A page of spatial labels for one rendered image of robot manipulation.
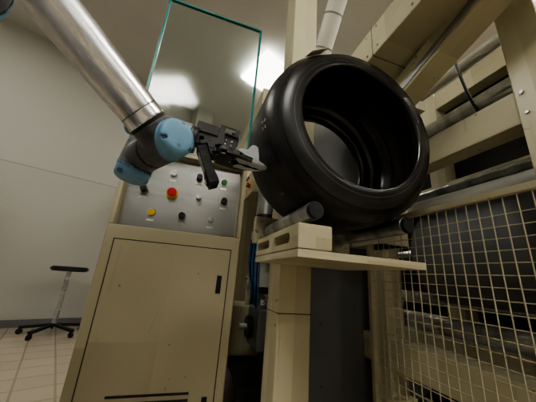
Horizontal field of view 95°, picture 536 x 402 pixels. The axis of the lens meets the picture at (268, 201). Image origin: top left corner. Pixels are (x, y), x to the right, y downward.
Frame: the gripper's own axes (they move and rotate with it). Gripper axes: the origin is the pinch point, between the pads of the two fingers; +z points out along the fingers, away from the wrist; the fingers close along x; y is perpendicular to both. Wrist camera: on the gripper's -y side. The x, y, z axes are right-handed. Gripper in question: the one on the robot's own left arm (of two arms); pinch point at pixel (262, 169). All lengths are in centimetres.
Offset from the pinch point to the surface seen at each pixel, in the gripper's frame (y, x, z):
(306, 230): -16.3, -10.3, 11.3
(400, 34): 66, -9, 39
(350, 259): -20.4, -10.3, 23.5
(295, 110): 13.1, -11.7, 3.0
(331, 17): 139, 41, 31
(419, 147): 17.2, -11.9, 43.0
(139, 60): 245, 275, -160
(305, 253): -21.6, -10.3, 11.7
